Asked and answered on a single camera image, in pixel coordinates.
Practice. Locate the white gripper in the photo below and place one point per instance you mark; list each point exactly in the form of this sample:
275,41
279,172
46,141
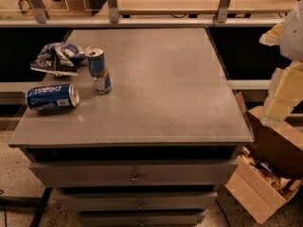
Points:
293,35

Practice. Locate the blue pepsi can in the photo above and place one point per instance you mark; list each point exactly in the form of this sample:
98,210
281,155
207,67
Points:
52,97

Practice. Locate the red bull can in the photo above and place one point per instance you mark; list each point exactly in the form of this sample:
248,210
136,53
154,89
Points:
98,71

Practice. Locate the open cardboard box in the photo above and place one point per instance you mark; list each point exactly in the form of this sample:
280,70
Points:
270,169

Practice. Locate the grey drawer cabinet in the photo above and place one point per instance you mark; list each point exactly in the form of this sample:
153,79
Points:
153,151

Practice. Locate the crumpled blue chip bag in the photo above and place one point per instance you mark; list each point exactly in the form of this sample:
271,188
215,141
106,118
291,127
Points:
59,59

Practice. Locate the grey metal shelf frame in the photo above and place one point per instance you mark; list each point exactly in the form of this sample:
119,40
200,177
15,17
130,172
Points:
79,13

